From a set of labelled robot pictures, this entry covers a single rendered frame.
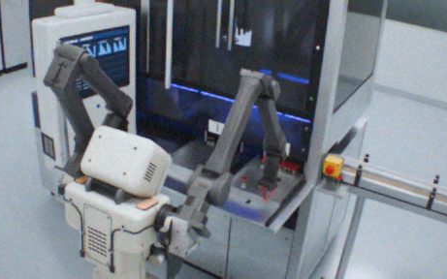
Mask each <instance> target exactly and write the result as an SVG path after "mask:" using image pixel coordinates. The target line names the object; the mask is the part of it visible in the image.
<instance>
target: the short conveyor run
mask: <svg viewBox="0 0 447 279"><path fill-rule="evenodd" d="M335 155H337V156H339V157H343V158H344V161H343V169H342V172H341V175H342V181H341V183H344V184H347V185H350V188H349V190H348V191H347V192H349V193H351V194H352V193H354V194H356V195H359V196H361V197H366V198H368V199H371V200H373V201H378V202H381V203H386V204H388V205H390V206H394V207H397V208H399V209H404V210H406V211H408V212H409V211H411V212H413V213H415V214H419V215H422V216H426V217H428V218H432V219H433V220H435V221H437V220H438V221H440V222H442V223H446V224H447V188H445V187H443V186H441V185H438V182H439V180H437V179H439V175H436V176H435V178H436V179H435V180H434V182H433V183H431V182H430V183H429V182H427V181H425V180H422V179H417V178H415V177H413V176H407V175H404V174H402V173H400V172H395V171H391V170H388V169H382V168H379V167H377V166H375V165H372V164H369V163H368V160H369V158H368V157H369V154H366V157H365V158H364V161H363V162H362V161H358V160H356V159H353V158H348V157H344V156H342V155H338V154H336V153H335ZM349 162H350V163H349ZM386 173H387V174H386ZM408 180H409V181H408ZM413 181H414V182H413ZM423 184H424V185H423ZM428 186H429V187H428ZM441 190H442V191H441ZM443 191H444V192H443Z"/></svg>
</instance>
